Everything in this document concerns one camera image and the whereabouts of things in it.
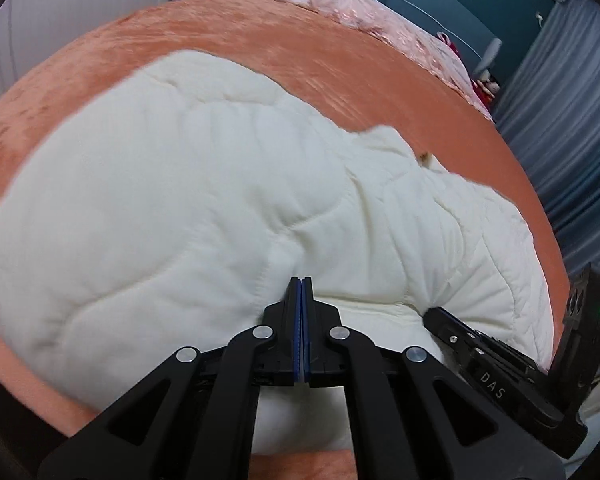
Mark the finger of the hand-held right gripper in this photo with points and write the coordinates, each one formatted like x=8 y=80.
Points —
x=445 y=327

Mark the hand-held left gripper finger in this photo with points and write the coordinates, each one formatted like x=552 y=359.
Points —
x=306 y=340
x=297 y=340

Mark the white quilted comforter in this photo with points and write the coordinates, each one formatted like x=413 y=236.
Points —
x=180 y=210

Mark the blue grey curtain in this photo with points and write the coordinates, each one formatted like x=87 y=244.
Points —
x=570 y=135

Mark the orange plush bed blanket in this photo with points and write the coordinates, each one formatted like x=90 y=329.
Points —
x=330 y=60

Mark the pink floral quilt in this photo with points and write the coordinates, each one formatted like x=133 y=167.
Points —
x=380 y=15

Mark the white panelled wardrobe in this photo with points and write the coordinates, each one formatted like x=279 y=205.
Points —
x=80 y=0

